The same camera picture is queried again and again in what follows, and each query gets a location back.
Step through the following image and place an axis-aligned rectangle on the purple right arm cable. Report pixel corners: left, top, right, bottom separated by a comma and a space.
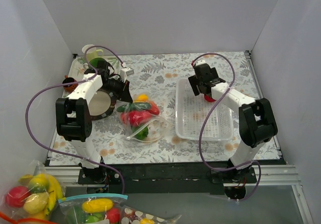
190, 52, 261, 201

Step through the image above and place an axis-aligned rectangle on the orange red fake mango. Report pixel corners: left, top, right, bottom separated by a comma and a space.
148, 101, 160, 116

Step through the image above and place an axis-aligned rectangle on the bag of yellow fruit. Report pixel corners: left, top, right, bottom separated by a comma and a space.
1, 160, 66, 223

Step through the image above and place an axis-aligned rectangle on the green fake cucumber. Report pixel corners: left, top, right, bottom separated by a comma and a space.
116, 102, 151, 113

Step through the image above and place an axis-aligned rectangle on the red fake apple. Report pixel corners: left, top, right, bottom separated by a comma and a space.
120, 110, 152, 127

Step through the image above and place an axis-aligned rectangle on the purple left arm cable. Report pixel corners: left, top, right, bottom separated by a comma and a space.
25, 45, 127, 196

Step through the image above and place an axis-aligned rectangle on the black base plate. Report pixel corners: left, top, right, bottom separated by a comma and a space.
77, 162, 257, 195

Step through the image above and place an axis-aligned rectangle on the floral tray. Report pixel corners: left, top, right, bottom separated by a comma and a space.
67, 57, 107, 91

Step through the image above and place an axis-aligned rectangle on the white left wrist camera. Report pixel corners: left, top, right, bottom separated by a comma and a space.
119, 67, 134, 81

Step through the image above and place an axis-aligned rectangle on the blue zip bag of fruit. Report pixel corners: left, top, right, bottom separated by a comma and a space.
58, 193, 128, 223

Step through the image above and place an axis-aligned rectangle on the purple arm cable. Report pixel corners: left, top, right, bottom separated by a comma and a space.
25, 45, 127, 196
190, 52, 261, 201

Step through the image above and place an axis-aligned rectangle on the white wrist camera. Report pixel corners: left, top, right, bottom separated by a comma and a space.
119, 67, 134, 81
192, 59, 206, 67

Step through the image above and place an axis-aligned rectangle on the red fake tomato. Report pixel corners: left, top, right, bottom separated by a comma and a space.
204, 94, 216, 102

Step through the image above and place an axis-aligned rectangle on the polka dot spare bag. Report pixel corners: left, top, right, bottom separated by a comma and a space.
119, 205, 182, 224

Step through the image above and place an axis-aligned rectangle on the green fake pepper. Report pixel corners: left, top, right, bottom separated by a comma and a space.
131, 127, 149, 140

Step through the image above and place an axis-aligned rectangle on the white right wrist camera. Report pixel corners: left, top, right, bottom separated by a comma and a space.
192, 59, 206, 67

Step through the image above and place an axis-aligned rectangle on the pale yellow mug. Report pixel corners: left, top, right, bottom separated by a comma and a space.
82, 44, 104, 62

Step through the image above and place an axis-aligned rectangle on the floral mug green inside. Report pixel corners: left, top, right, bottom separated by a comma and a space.
84, 57, 108, 74

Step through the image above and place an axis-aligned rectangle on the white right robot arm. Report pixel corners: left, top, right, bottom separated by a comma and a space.
188, 63, 278, 183

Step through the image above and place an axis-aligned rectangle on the round black rimmed plate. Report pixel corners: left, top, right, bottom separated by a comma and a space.
88, 89, 117, 121

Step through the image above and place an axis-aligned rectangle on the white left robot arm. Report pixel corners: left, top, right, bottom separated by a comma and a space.
55, 58, 133, 184

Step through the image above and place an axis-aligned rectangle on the orange fake fruit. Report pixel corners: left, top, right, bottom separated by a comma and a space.
136, 94, 148, 101

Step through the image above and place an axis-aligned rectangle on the white plastic basket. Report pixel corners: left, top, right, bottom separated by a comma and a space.
176, 78, 234, 142

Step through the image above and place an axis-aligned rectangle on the polka dot zip bag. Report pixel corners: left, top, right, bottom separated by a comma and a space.
116, 93, 170, 143

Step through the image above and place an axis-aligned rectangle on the brown small cup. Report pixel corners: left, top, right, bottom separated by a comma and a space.
62, 75, 78, 93

